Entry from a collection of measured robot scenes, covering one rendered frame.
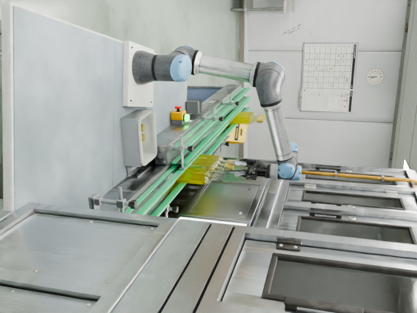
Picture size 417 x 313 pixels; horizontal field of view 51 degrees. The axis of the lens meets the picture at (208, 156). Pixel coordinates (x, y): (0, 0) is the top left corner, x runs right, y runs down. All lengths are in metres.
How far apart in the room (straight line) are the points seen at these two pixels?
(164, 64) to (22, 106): 0.74
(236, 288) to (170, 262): 0.17
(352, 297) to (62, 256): 0.67
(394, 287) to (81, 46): 1.26
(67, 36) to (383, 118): 6.96
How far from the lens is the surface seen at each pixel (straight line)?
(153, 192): 1.88
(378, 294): 1.01
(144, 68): 1.96
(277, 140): 1.95
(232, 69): 2.01
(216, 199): 2.19
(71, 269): 1.08
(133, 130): 1.92
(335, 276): 1.05
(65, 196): 1.62
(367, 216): 2.21
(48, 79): 1.50
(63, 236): 1.23
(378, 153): 8.27
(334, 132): 8.13
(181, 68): 1.92
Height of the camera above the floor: 1.62
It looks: 15 degrees down
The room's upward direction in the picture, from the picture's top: 94 degrees clockwise
